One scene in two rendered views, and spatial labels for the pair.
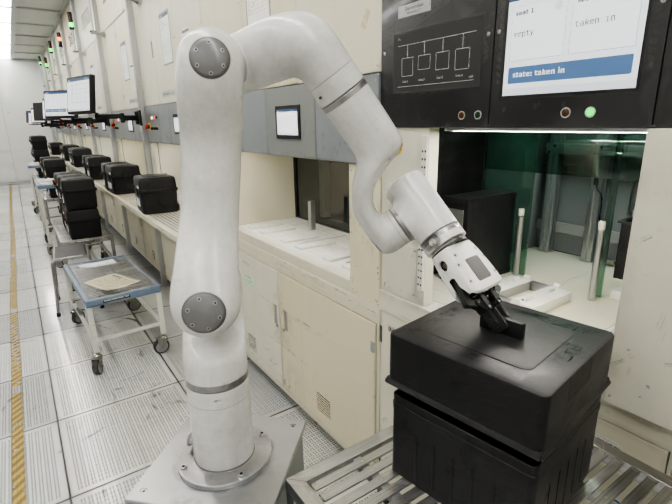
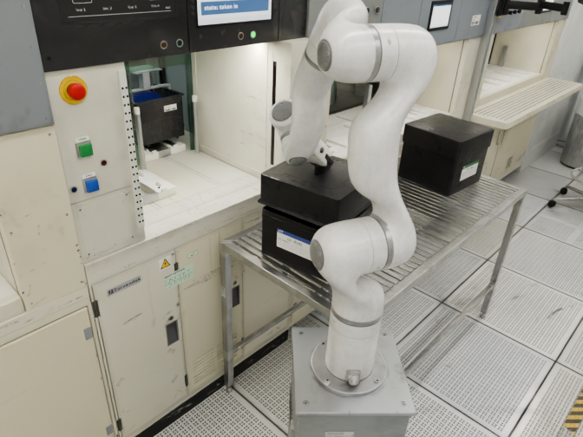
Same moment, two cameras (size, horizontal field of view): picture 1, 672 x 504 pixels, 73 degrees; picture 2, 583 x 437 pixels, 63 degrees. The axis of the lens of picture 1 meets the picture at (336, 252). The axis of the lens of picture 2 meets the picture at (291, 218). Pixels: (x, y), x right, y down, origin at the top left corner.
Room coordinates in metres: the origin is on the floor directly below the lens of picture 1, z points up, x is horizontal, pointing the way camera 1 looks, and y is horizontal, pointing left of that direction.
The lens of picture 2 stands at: (1.16, 1.04, 1.68)
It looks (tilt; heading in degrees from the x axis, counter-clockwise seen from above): 30 degrees down; 256
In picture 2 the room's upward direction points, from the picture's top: 3 degrees clockwise
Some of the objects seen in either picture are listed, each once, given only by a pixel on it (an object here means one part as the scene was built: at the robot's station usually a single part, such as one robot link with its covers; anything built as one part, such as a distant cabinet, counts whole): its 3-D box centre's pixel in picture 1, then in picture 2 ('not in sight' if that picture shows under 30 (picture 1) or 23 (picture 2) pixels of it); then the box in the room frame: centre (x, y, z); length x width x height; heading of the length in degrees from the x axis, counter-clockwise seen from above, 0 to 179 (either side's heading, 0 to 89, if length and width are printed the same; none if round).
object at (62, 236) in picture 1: (85, 250); not in sight; (4.30, 2.45, 0.24); 0.94 x 0.53 x 0.48; 34
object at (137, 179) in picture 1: (155, 192); not in sight; (3.37, 1.33, 0.93); 0.30 x 0.28 x 0.26; 31
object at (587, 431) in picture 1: (492, 432); (317, 227); (0.74, -0.29, 0.85); 0.28 x 0.28 x 0.17; 43
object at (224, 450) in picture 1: (221, 416); (352, 338); (0.79, 0.24, 0.85); 0.19 x 0.19 x 0.18
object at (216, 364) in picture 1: (212, 313); (350, 270); (0.82, 0.24, 1.07); 0.19 x 0.12 x 0.24; 11
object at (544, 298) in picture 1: (521, 292); (134, 187); (1.34, -0.58, 0.89); 0.22 x 0.21 x 0.04; 124
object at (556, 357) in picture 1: (499, 350); (321, 181); (0.74, -0.29, 1.02); 0.29 x 0.29 x 0.13; 43
